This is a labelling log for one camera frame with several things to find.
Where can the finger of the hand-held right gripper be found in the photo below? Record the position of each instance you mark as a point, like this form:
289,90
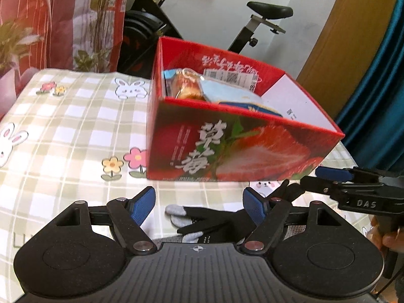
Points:
322,185
331,173

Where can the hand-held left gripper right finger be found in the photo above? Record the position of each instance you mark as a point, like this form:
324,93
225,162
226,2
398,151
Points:
254,206

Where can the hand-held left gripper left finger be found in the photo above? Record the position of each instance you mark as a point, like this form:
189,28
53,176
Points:
143,203

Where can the black glove with grey fingertips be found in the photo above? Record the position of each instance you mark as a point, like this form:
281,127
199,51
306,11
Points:
214,224

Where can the red strawberry cardboard box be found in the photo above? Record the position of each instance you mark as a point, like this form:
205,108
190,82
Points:
252,151

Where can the dark blue packet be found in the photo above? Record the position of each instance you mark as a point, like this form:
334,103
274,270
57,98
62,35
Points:
252,107

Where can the light blue packet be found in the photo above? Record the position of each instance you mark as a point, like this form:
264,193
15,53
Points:
227,93

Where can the orange bread packet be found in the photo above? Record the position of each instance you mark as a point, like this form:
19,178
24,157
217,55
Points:
187,86

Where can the person's right hand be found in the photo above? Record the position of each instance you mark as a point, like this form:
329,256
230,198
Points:
393,240

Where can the teal curtain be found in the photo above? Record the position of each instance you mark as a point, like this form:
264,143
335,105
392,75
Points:
385,101

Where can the wooden door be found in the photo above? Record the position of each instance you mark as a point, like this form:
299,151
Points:
347,53

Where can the black exercise bike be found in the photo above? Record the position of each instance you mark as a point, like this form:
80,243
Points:
139,22

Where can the red printed backdrop cloth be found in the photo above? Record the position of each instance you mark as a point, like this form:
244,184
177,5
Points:
63,22

